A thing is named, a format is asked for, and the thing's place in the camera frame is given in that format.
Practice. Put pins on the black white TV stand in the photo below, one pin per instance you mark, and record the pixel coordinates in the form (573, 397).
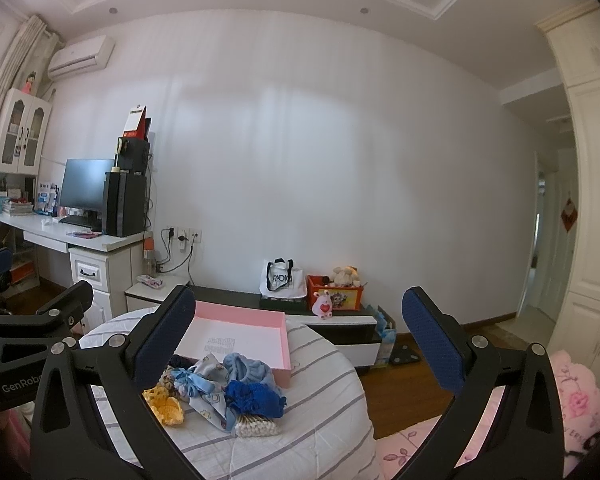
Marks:
(353, 333)

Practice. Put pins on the white desk with drawers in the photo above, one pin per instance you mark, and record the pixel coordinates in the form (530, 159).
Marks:
(110, 264)

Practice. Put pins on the yellow crochet item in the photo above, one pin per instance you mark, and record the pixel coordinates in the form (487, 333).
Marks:
(165, 407)

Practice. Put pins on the stack of books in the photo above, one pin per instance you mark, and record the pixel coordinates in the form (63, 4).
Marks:
(15, 208)

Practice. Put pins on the beige stocking bundle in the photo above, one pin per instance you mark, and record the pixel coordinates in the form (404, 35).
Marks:
(166, 379)

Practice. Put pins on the white air conditioner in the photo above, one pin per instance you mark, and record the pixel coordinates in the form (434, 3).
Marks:
(81, 57)

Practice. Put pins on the navy knit scrunchie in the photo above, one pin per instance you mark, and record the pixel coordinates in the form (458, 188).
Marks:
(177, 361)

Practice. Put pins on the blue carton by stand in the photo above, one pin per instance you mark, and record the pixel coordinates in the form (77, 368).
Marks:
(386, 331)

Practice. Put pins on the black box on tower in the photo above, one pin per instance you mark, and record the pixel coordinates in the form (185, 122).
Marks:
(132, 155)

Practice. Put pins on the red door ornament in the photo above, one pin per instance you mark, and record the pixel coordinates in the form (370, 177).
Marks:
(569, 215)

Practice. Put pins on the cotton swab bag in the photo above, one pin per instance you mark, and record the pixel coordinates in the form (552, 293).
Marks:
(255, 426)

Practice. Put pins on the orange cap bottle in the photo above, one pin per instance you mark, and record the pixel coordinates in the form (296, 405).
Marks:
(149, 257)

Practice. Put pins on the pink floral bedding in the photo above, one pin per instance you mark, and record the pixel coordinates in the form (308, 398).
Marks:
(579, 397)

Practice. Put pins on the light blue terry cap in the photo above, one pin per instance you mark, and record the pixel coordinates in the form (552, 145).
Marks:
(248, 371)

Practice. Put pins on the black floor scale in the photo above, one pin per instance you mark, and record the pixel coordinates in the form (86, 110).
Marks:
(402, 354)

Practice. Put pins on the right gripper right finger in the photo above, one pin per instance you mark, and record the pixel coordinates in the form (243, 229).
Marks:
(504, 421)

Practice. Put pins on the red toy storage box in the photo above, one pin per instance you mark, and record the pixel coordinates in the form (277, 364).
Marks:
(344, 298)

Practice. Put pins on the white glass door cabinet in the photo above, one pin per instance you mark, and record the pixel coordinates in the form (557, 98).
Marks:
(23, 123)

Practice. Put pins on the beige plush toy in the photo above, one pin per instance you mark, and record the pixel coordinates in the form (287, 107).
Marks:
(345, 276)

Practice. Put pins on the white striped quilt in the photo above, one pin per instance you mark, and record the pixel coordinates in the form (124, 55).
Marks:
(326, 432)

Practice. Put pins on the black computer monitor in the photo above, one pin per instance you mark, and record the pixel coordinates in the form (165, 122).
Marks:
(83, 184)

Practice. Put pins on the royal blue knit item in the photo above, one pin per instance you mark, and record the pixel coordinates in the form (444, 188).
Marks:
(254, 399)

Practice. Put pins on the blue white package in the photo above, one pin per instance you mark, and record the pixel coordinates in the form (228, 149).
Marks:
(46, 200)

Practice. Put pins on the white low side cabinet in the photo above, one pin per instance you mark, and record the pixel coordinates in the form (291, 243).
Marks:
(141, 296)

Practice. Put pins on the colourful packet on cabinet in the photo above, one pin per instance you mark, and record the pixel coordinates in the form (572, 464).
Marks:
(150, 281)

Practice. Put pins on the small doll figurine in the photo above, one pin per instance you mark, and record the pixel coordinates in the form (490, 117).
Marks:
(28, 85)

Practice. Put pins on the white tote bag black handles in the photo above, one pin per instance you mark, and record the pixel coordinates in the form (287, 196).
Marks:
(282, 279)

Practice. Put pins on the pink shallow box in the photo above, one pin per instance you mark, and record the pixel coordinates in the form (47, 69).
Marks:
(256, 334)

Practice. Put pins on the white wall socket strip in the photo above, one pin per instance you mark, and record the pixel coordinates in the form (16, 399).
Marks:
(181, 239)

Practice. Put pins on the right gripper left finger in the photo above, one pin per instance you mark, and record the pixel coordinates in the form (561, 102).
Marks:
(69, 440)

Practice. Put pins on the pink heart plush toy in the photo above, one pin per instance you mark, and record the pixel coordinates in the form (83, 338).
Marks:
(322, 304)

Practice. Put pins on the white printed cloth blue bow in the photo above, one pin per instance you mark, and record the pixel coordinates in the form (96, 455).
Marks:
(203, 387)

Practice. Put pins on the black computer tower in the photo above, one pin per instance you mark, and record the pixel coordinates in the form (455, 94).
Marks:
(124, 204)

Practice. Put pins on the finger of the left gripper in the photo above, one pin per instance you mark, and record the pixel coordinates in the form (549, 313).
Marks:
(54, 320)

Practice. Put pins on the red white calendar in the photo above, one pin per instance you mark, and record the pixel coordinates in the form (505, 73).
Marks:
(137, 123)

